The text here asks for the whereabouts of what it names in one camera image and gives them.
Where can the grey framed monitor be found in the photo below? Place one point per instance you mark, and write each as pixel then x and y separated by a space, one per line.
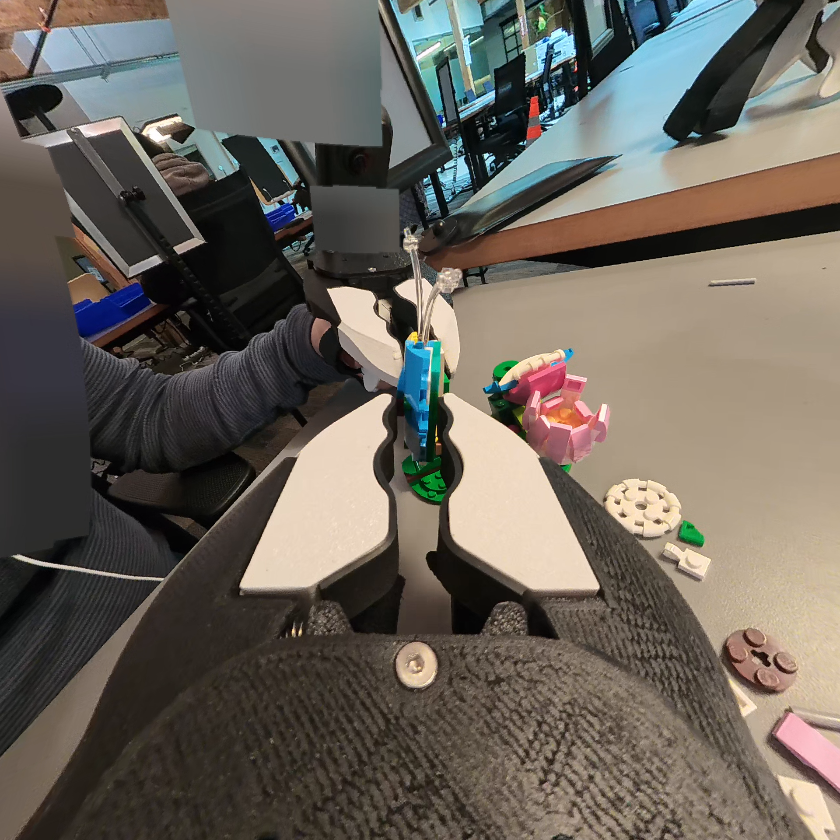
pixel 124 197

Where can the idle hand-held gripper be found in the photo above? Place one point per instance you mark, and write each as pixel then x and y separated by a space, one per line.
pixel 715 85

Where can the short grey lego tube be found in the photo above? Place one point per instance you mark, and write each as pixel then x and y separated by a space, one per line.
pixel 732 282

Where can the person's torso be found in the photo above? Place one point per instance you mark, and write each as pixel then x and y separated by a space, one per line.
pixel 65 630

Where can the group of white lego pieces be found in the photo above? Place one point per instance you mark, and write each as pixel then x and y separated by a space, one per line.
pixel 689 561

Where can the orange traffic cone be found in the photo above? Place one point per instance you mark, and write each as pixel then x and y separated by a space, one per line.
pixel 535 128

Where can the black monitor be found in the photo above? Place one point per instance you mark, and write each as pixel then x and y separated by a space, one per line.
pixel 256 167

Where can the blue storage bin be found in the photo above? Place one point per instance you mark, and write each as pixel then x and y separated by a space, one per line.
pixel 111 308
pixel 281 216

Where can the white round lego plate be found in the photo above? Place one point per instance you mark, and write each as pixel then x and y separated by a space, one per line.
pixel 643 508

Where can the brown round lego plate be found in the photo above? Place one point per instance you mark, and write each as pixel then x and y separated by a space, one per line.
pixel 761 659

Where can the small green lego leaf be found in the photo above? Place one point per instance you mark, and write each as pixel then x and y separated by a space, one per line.
pixel 690 534

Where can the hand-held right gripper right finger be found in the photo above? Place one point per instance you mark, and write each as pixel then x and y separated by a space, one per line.
pixel 508 518

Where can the person's left hand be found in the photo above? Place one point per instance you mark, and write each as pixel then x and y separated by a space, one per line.
pixel 348 361

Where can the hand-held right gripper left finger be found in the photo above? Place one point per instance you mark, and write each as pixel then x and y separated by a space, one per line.
pixel 321 512

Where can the grey framed board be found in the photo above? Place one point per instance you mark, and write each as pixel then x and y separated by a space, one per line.
pixel 410 105

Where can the thin grey lego bar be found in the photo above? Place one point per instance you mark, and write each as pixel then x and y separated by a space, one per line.
pixel 817 718

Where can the lego flower butterfly model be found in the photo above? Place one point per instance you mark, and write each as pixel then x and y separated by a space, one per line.
pixel 564 420

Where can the blue lego butterfly wing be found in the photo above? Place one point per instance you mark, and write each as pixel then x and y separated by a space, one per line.
pixel 413 394

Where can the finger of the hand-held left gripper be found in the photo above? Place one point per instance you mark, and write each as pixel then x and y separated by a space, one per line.
pixel 361 321
pixel 446 325

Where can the pink lego plate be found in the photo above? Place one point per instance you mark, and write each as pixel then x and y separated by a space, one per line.
pixel 810 751

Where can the person's left forearm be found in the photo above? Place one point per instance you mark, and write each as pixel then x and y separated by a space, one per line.
pixel 197 407

